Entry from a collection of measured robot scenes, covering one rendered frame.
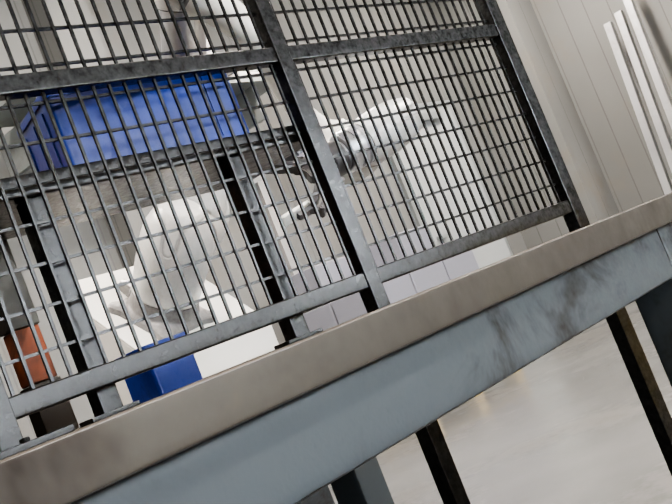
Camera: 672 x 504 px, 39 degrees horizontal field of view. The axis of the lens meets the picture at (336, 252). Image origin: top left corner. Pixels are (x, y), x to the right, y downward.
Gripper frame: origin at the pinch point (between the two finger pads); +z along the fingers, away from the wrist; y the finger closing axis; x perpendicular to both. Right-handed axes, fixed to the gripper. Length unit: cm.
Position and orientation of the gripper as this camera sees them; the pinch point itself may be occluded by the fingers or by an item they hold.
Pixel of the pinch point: (262, 202)
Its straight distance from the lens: 184.4
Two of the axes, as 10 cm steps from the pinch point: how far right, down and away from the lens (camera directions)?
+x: 0.0, 6.9, 7.3
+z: -7.4, 4.9, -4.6
